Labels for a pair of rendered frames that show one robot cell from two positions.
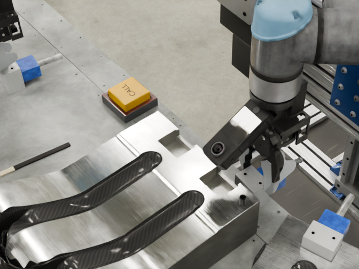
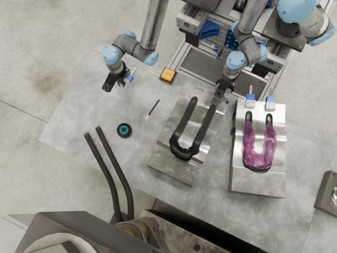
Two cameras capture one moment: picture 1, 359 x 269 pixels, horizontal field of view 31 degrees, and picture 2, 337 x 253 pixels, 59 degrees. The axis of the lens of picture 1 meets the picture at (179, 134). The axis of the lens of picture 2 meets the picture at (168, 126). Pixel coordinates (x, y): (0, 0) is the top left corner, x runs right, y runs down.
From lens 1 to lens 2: 0.84 m
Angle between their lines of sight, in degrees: 29
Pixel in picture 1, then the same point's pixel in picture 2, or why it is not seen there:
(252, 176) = not seen: hidden behind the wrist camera
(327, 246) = (253, 105)
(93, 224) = (191, 126)
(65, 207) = (181, 125)
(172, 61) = (126, 17)
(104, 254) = (200, 134)
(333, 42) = (251, 62)
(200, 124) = not seen: hidden behind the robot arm
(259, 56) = (230, 71)
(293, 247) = (242, 108)
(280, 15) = (238, 63)
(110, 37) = (94, 15)
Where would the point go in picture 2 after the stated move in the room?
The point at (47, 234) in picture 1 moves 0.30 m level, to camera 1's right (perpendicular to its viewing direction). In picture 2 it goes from (185, 136) to (236, 110)
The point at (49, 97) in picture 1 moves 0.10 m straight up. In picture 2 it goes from (141, 85) to (139, 78)
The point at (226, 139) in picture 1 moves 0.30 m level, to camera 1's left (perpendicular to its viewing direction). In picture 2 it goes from (220, 90) to (168, 117)
